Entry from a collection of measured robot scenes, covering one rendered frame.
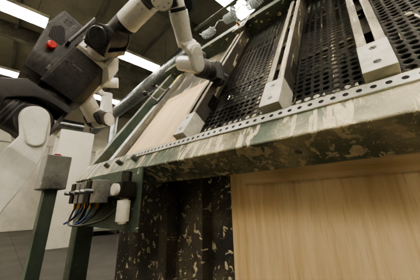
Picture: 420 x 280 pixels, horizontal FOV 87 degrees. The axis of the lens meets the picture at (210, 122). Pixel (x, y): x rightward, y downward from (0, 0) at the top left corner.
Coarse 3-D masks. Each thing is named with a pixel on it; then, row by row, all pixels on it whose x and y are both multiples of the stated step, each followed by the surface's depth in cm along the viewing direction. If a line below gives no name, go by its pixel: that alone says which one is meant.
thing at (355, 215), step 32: (352, 160) 61; (384, 160) 57; (416, 160) 53; (256, 192) 79; (288, 192) 71; (320, 192) 65; (352, 192) 60; (384, 192) 55; (416, 192) 52; (256, 224) 76; (288, 224) 69; (320, 224) 63; (352, 224) 58; (384, 224) 54; (416, 224) 50; (256, 256) 73; (288, 256) 67; (320, 256) 61; (352, 256) 57; (384, 256) 53; (416, 256) 49
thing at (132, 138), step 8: (176, 80) 181; (168, 96) 169; (160, 104) 161; (152, 112) 154; (144, 120) 147; (136, 128) 144; (144, 128) 146; (128, 136) 141; (136, 136) 140; (128, 144) 134; (120, 152) 129
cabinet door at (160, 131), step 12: (204, 84) 131; (180, 96) 145; (192, 96) 129; (168, 108) 142; (180, 108) 127; (156, 120) 138; (168, 120) 124; (180, 120) 112; (144, 132) 133; (156, 132) 120; (168, 132) 109; (144, 144) 118; (156, 144) 106
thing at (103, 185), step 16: (96, 176) 115; (112, 176) 102; (128, 176) 85; (64, 192) 102; (80, 192) 90; (96, 192) 88; (112, 192) 81; (128, 192) 82; (80, 208) 100; (96, 208) 88; (112, 208) 95; (128, 208) 82; (80, 224) 85; (96, 224) 102; (112, 224) 92; (128, 224) 84
